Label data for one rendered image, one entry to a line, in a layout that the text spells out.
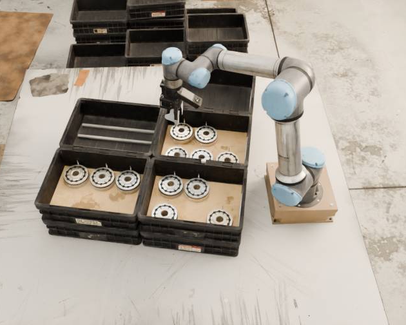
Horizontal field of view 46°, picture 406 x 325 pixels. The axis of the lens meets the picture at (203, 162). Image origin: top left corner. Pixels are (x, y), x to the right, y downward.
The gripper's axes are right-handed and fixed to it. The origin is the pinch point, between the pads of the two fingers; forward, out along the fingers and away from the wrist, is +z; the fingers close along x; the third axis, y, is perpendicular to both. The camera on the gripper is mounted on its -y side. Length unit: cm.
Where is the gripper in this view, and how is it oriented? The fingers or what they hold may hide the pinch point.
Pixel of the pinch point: (179, 118)
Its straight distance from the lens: 205.5
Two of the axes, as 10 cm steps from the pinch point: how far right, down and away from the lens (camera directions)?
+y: -9.7, -1.8, 1.3
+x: -2.3, 7.6, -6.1
